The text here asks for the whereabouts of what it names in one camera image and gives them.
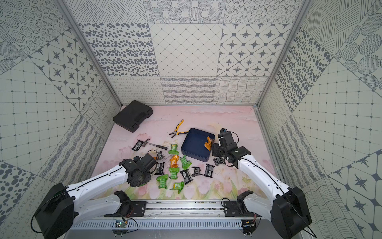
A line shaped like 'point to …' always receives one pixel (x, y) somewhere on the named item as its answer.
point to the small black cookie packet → (197, 171)
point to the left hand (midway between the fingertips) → (147, 177)
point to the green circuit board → (120, 224)
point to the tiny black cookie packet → (159, 155)
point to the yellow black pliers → (175, 133)
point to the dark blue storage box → (193, 145)
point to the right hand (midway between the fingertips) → (217, 149)
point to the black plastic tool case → (131, 116)
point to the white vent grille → (155, 224)
